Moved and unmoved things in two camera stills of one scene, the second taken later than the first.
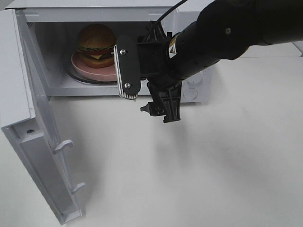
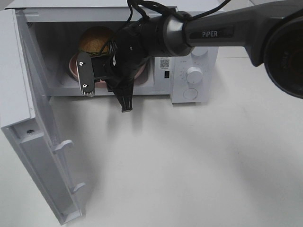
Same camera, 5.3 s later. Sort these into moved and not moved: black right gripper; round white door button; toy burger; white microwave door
Moved: black right gripper
Not moved: white microwave door; round white door button; toy burger
